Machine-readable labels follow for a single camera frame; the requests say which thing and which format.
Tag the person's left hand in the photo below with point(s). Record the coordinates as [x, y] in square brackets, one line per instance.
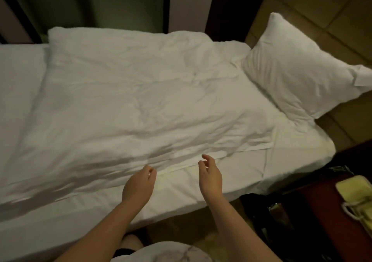
[139, 188]

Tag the beige padded headboard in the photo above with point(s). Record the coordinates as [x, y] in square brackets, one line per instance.
[325, 9]

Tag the dark wooden column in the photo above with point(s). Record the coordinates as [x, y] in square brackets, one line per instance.
[235, 6]

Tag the person's left forearm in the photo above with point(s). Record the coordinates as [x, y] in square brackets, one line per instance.
[99, 235]

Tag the reddish wooden nightstand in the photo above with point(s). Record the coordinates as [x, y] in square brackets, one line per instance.
[325, 218]

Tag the yellow telephone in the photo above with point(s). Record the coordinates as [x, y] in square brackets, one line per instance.
[355, 201]

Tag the white pillow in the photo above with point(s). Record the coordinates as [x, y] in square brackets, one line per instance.
[302, 73]

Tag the person's white shirt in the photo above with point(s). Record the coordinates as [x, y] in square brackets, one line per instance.
[168, 253]

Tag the person's black shorts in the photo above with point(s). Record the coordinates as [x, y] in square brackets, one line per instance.
[122, 252]

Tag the person's right hand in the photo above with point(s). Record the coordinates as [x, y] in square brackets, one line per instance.
[210, 180]

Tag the person's right forearm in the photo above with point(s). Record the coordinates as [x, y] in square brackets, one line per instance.
[241, 235]

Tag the white duvet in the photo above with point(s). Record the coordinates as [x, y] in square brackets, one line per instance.
[128, 102]

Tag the white bed sheet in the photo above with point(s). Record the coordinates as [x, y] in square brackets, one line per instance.
[296, 148]

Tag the person's left leg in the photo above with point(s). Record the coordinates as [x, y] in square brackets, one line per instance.
[132, 241]

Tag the frosted glass partition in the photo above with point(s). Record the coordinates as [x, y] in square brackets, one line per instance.
[87, 3]

